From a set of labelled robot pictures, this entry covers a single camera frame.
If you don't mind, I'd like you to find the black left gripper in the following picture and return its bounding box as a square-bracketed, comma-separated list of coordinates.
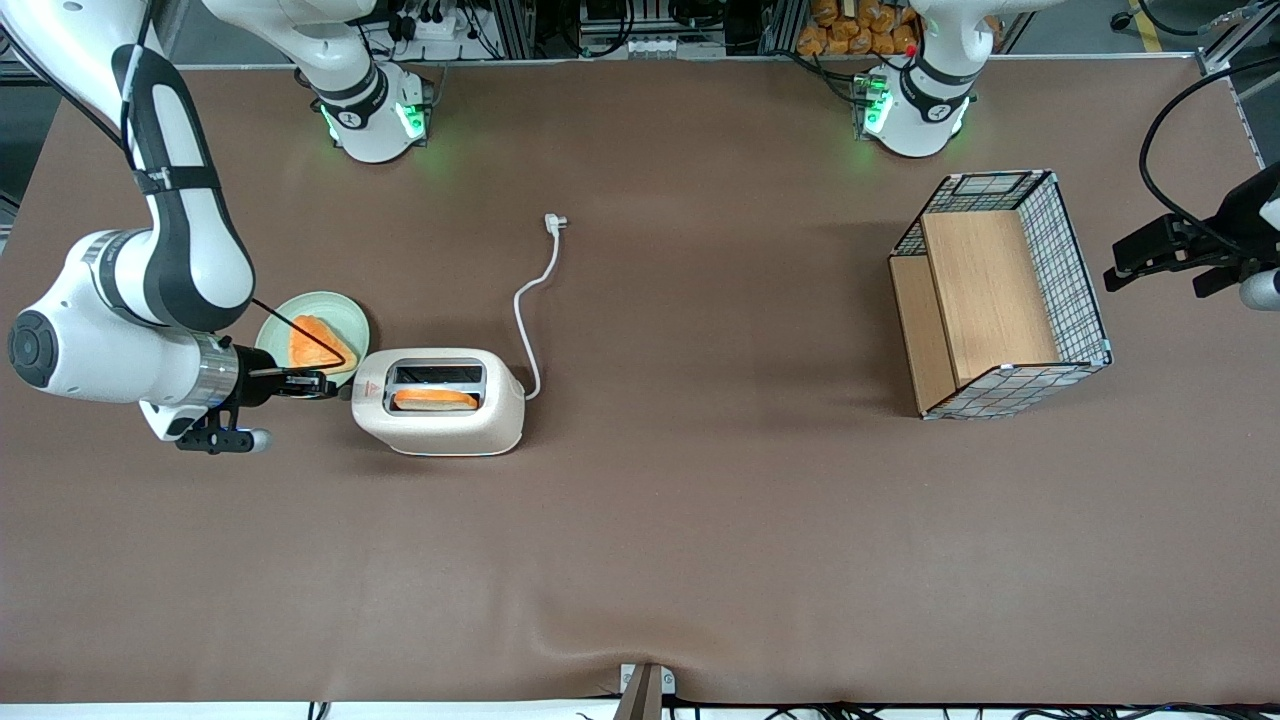
[1104, 163, 1280, 294]

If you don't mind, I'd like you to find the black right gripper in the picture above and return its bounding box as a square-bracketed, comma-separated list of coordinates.
[236, 344, 343, 409]

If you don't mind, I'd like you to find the white two-slot toaster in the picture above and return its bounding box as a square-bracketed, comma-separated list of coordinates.
[350, 347, 527, 458]

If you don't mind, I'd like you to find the triangular golden puff pastry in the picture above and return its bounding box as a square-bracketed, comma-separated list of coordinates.
[288, 315, 359, 376]

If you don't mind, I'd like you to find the pale green round plate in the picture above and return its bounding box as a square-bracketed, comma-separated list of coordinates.
[255, 291, 371, 401]

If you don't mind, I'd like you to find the toast slice with orange crust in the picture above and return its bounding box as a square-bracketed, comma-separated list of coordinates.
[392, 388, 480, 412]

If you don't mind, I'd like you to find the light wooden shelf board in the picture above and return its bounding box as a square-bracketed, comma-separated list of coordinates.
[889, 208, 1063, 413]

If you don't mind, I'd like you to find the bag of orange bread rolls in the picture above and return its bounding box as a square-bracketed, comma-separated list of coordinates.
[797, 0, 921, 57]

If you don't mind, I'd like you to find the white power strip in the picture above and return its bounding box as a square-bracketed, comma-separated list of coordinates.
[395, 5, 487, 41]

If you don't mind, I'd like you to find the brown table cover cloth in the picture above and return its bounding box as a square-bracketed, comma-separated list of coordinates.
[0, 55, 1280, 707]

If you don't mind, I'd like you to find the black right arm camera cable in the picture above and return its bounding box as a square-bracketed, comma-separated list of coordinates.
[0, 0, 349, 379]

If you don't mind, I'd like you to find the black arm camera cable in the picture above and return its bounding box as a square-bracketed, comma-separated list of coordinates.
[0, 0, 349, 379]
[1139, 60, 1280, 257]

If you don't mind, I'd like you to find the black wire basket checked liner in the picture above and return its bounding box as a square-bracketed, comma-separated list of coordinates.
[888, 168, 1114, 421]

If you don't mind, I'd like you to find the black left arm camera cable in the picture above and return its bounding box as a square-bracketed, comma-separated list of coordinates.
[1139, 60, 1280, 257]

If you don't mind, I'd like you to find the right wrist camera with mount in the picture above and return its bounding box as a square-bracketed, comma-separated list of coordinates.
[177, 404, 273, 457]

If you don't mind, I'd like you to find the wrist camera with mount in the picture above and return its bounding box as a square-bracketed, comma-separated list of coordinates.
[1195, 262, 1280, 312]
[177, 404, 273, 457]

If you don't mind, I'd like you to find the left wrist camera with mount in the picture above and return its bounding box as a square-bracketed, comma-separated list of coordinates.
[1195, 262, 1280, 312]

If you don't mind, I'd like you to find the aluminium frame profile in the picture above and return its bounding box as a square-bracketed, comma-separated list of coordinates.
[1195, 0, 1280, 79]

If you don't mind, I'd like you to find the white toaster power cable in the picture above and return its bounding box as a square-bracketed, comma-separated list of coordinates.
[513, 213, 569, 402]

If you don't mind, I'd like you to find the grey metal bracket post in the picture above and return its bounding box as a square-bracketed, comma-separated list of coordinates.
[618, 662, 677, 720]

